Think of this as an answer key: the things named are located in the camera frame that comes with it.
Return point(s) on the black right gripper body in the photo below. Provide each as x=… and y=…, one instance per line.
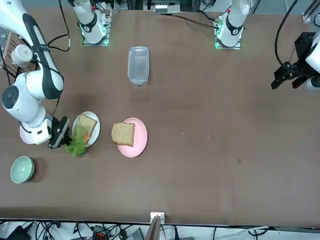
x=58, y=132

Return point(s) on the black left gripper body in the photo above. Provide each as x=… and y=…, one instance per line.
x=303, y=46

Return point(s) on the green lettuce leaf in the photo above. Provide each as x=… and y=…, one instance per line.
x=76, y=147

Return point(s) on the brown crust bread slice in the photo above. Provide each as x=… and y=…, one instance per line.
x=88, y=125
x=123, y=133

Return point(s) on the mint green bowl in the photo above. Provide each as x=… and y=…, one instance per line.
x=22, y=170

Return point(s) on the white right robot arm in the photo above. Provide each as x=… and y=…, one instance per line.
x=30, y=85

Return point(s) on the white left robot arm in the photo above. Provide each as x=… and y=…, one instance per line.
x=233, y=25

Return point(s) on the white round plate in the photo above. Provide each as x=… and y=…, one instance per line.
x=97, y=132

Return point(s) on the salmon pink round plate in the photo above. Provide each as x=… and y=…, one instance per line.
x=140, y=145

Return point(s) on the orange carrot slice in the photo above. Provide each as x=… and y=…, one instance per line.
x=86, y=136

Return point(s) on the white cup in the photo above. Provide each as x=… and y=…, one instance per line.
x=21, y=56

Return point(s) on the clear plastic food container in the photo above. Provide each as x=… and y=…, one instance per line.
x=138, y=65

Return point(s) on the black bag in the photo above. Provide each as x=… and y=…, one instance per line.
x=17, y=233

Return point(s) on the orange and black plug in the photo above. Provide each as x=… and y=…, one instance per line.
x=100, y=235

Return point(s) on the white power strip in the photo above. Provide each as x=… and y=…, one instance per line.
x=161, y=7

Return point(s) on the aluminium frame post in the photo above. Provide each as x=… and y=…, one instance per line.
x=310, y=13

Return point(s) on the white bracket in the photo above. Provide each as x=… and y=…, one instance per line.
x=162, y=215

